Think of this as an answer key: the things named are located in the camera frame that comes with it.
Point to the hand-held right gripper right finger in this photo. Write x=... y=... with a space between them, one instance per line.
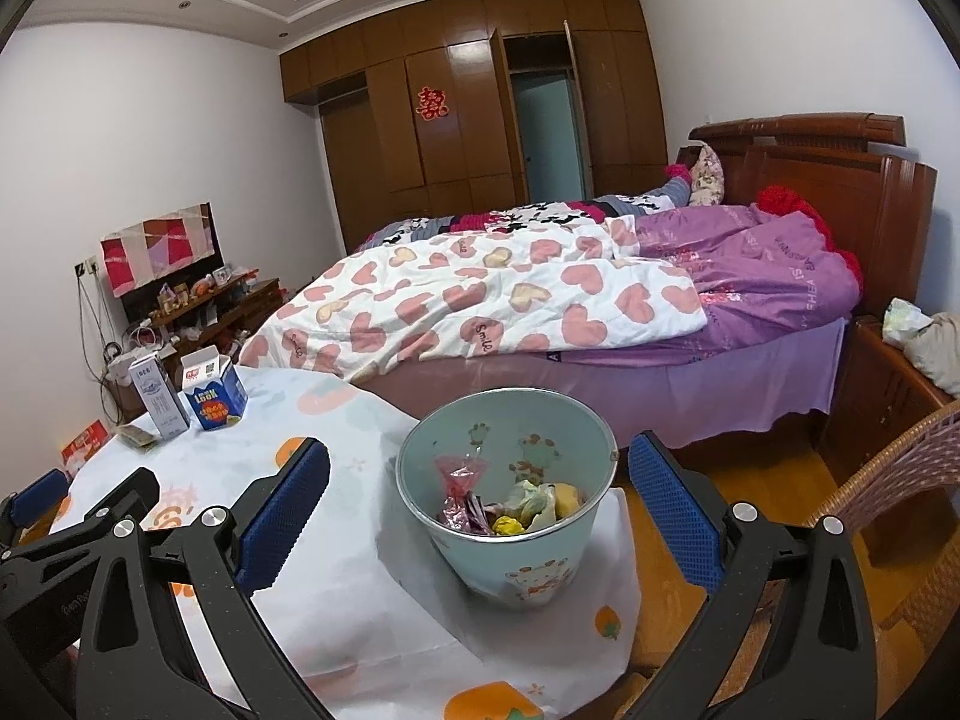
x=675 y=510

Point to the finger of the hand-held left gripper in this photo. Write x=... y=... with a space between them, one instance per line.
x=112 y=502
x=34 y=495

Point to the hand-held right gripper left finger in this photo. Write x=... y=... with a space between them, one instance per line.
x=289 y=510

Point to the yellow soft lump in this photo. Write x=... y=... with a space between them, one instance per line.
x=566 y=499

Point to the yellow-green plastic bag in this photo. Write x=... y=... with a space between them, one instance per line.
x=532 y=499

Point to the teal cartoon print bin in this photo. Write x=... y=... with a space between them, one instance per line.
x=525 y=562

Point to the yellow wrapper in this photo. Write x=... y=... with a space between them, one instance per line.
x=506 y=525

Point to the pink plastic bag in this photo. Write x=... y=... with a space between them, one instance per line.
x=459 y=476

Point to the purple foil wrapper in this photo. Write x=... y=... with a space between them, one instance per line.
x=476 y=511

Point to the orange cardboard box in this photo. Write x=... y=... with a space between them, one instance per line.
x=82 y=450

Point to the small green packet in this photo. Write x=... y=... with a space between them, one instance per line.
x=135 y=436

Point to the tall white carton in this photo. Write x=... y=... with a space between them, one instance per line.
x=157 y=397

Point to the blue milk carton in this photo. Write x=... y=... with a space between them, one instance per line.
x=214 y=394

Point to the black television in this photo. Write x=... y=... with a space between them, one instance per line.
x=150 y=301

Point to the wooden television cabinet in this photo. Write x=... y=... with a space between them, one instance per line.
x=255 y=304

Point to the cluster of small ornaments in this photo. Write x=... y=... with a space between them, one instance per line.
x=169 y=296

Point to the wooden nightstand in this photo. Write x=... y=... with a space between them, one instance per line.
x=885 y=405

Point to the patchwork cloth cover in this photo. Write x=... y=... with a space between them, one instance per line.
x=154 y=247

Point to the purple quilt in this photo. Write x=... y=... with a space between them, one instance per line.
x=750 y=262

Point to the heart print blanket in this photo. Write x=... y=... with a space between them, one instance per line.
x=487 y=300

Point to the white printed bag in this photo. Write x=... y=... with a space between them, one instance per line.
x=904 y=319

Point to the beige cloth bundle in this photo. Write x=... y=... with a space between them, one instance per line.
x=937 y=352

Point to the red knitted cloth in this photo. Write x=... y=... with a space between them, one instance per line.
x=780 y=202

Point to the black white patterned blanket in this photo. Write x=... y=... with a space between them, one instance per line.
x=525 y=217

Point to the floral pillow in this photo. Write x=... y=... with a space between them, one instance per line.
x=705 y=176

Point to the pink fluffy cloth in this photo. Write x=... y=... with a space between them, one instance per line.
x=679 y=169

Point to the wooden bed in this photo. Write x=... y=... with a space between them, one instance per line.
x=825 y=180

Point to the frosted glass door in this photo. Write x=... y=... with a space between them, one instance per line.
x=551 y=135

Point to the red paper cutout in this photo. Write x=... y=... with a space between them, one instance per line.
x=433 y=103

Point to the wooden wardrobe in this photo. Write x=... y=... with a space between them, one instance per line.
x=450 y=52

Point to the wall socket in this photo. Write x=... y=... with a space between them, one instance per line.
x=86 y=266

